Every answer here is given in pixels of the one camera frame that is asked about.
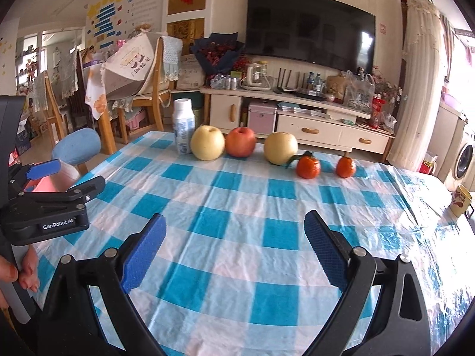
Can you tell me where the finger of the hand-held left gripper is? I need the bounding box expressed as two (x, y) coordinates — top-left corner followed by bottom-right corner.
(14, 175), (107, 209)
(15, 159), (62, 186)

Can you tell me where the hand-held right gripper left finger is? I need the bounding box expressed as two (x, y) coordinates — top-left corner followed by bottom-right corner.
(37, 213), (167, 356)

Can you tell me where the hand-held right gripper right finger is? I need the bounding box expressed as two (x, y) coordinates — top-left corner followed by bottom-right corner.
(304, 211), (431, 356)

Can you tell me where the person's left hand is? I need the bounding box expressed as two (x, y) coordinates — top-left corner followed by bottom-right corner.
(0, 245), (40, 310)

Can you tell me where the blue padded stool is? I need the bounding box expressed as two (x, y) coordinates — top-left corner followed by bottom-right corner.
(52, 128), (102, 166)

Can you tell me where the plain tangerine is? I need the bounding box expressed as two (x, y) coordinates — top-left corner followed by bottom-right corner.
(336, 156), (357, 179)

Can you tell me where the tangerine with green leaf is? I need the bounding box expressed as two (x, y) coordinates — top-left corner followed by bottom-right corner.
(286, 151), (321, 179)

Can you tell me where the white cloth with orange print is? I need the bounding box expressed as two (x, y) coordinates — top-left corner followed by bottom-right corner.
(85, 63), (108, 119)

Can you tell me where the blue checked tablecloth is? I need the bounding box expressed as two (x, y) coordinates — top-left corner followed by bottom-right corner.
(28, 130), (475, 356)

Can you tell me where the yellow pear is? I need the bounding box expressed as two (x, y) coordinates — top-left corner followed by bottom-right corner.
(190, 125), (226, 161)
(264, 132), (298, 166)

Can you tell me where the cream television cabinet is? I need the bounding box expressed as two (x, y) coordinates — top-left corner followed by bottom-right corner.
(199, 65), (396, 156)

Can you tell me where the white plastic bottle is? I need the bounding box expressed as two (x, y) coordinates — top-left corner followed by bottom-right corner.
(172, 99), (195, 155)

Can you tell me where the red apple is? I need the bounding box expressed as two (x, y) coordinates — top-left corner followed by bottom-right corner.
(225, 127), (257, 157)

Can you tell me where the ceramic mug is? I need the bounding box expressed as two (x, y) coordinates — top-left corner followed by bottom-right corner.
(450, 184), (473, 217)

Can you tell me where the pink storage box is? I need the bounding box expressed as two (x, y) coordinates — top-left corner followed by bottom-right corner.
(247, 101), (278, 135)

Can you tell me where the brown paper bag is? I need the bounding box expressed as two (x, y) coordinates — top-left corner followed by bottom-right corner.
(326, 75), (347, 101)

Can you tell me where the clear plastic bag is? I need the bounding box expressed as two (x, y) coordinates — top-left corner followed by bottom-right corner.
(343, 70), (375, 109)

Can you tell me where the white washing machine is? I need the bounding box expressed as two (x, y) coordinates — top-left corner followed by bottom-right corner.
(443, 126), (475, 192)

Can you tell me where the black router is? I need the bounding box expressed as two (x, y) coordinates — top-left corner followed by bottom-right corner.
(275, 67), (297, 91)

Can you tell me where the white electric kettle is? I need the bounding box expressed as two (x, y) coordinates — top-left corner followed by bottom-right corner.
(243, 63), (266, 90)

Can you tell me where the lace covered air conditioner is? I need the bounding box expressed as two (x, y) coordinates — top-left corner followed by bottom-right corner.
(388, 0), (445, 171)

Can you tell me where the dark wrapped flower bouquet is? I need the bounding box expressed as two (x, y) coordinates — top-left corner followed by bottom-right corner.
(190, 33), (246, 78)

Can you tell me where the black flat television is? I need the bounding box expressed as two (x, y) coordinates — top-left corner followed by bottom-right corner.
(245, 0), (376, 73)

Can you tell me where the colourful wall chart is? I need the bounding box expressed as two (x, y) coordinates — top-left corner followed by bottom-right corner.
(85, 0), (164, 50)

